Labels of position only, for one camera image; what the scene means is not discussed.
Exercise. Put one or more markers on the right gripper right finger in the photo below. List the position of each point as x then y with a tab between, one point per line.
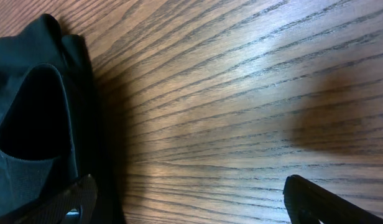
309	203

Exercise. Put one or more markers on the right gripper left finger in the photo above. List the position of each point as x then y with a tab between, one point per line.
74	204

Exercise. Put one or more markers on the black polo shirt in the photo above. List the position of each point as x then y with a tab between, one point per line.
51	129

